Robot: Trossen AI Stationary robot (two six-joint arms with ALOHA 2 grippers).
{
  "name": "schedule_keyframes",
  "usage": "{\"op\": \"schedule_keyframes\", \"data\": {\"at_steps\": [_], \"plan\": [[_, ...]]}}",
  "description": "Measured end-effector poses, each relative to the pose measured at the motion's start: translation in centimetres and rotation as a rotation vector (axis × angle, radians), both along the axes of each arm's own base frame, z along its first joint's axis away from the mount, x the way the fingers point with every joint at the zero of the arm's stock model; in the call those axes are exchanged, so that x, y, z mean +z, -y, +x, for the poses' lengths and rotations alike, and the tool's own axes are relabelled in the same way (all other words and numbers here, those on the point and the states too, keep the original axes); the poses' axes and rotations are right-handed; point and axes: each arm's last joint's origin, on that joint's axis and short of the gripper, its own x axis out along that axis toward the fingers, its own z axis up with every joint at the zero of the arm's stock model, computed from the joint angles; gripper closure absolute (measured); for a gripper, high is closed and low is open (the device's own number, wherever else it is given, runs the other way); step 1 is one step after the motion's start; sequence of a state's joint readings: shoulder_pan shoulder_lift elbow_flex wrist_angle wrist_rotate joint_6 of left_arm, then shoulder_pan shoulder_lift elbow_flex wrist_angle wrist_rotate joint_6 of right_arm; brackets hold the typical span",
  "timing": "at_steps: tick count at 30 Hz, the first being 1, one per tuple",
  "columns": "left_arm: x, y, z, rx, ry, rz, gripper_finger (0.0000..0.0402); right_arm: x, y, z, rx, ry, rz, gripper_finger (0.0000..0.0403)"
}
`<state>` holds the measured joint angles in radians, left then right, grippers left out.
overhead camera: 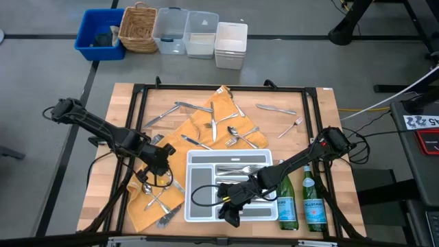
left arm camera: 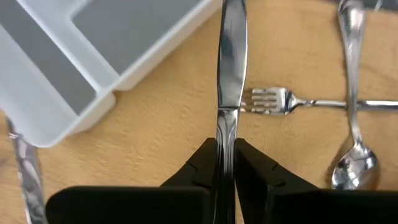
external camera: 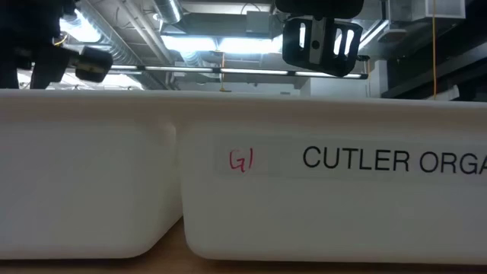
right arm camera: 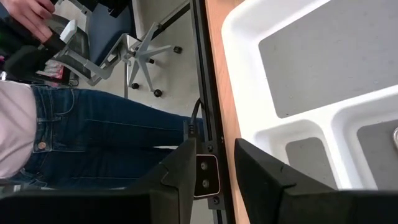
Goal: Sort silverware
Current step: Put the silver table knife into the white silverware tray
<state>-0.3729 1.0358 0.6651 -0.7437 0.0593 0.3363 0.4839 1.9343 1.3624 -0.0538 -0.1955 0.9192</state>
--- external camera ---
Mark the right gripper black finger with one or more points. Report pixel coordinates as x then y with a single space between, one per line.
293 45
331 66

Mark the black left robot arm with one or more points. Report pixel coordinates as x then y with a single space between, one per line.
38 23

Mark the grey ceiling junction box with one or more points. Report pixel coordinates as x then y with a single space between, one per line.
258 23

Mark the bright ceiling light panel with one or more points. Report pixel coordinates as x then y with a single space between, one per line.
236 45

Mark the long linear ceiling light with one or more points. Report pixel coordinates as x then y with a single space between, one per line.
182 69

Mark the white cutlery organizer tray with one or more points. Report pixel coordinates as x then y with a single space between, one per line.
304 213

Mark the large sheet-metal duct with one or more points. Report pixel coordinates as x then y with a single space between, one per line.
374 34

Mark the white rectangular duct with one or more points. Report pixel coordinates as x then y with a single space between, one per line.
426 9

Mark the round metal duct pipe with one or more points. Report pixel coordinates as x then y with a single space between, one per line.
169 9

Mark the corrugated silver air duct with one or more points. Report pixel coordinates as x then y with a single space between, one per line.
118 49

